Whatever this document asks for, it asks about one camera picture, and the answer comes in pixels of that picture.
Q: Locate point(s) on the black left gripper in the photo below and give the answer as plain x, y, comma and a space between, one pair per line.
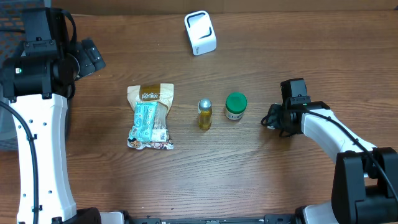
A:
91, 55

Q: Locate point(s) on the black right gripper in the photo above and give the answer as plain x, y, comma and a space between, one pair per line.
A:
273, 119

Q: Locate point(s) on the green white yogurt cup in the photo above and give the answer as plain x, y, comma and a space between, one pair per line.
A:
235, 106

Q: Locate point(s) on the yellow liquid glass bottle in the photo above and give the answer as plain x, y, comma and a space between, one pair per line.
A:
204, 113

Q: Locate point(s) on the teal snack packet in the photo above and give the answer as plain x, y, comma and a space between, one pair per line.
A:
144, 117

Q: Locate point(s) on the brown white snack bag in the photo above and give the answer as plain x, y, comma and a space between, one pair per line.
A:
163, 94

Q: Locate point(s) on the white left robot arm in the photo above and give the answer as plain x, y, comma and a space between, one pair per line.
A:
46, 196

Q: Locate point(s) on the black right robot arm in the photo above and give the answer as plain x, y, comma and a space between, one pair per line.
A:
365, 178

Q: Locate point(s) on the white barcode scanner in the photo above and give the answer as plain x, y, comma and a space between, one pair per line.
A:
200, 32

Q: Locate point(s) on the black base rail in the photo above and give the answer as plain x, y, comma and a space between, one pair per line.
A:
120, 217

